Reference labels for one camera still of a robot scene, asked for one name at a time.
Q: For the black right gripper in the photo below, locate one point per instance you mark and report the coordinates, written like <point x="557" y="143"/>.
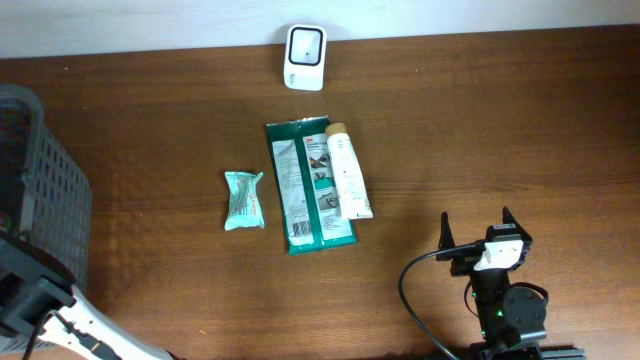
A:
<point x="463" y="264"/>

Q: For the white tube with tan cap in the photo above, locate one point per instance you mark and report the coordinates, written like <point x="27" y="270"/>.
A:
<point x="348" y="177"/>

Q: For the dark green 3M package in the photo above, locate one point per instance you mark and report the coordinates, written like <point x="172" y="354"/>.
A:
<point x="306" y="185"/>

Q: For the mint green wipes packet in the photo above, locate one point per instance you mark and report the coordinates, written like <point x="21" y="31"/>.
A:
<point x="244" y="209"/>

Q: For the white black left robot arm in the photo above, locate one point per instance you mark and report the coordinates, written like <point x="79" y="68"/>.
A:
<point x="40" y="300"/>

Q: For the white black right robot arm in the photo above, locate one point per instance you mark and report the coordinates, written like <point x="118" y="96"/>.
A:
<point x="511" y="314"/>

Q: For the white barcode scanner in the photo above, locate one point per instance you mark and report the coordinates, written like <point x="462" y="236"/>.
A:
<point x="305" y="55"/>

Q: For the grey plastic mesh basket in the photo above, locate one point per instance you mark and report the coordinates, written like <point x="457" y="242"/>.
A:
<point x="45" y="196"/>

